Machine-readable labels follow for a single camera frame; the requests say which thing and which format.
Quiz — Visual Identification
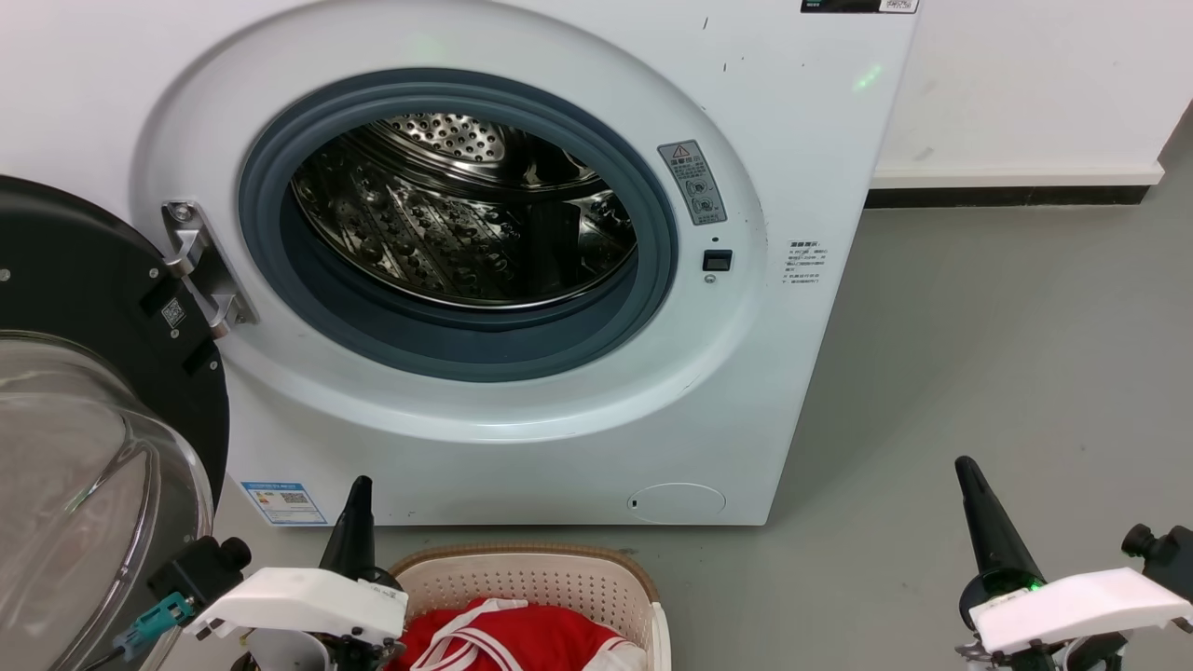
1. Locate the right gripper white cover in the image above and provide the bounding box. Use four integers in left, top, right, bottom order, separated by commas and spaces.
953, 456, 1193, 671

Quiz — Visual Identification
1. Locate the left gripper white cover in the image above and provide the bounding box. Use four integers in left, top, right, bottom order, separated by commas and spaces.
184, 475, 410, 671

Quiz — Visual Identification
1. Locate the red and white garment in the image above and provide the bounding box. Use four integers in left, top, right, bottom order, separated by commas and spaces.
386, 597, 650, 671

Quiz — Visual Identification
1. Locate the cream perforated laundry basket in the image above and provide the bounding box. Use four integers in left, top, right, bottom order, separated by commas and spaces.
386, 544, 673, 671

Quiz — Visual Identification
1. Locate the metal washing machine door hinge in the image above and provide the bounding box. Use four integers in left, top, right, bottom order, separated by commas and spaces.
160, 199, 261, 339

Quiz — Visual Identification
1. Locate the black washer door with glass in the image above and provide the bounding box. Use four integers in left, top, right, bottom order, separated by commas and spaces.
0, 174, 232, 671

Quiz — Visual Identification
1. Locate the blue energy label sticker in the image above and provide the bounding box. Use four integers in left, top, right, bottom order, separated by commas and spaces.
240, 481, 329, 527

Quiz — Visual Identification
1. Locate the white front-loading washing machine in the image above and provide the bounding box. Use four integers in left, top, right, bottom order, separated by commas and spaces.
0, 0, 921, 528

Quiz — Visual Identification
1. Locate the grey warning sticker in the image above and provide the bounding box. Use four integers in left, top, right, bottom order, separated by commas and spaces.
657, 140, 729, 226

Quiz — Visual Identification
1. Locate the teal cable connector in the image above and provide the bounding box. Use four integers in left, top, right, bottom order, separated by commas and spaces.
112, 592, 197, 664

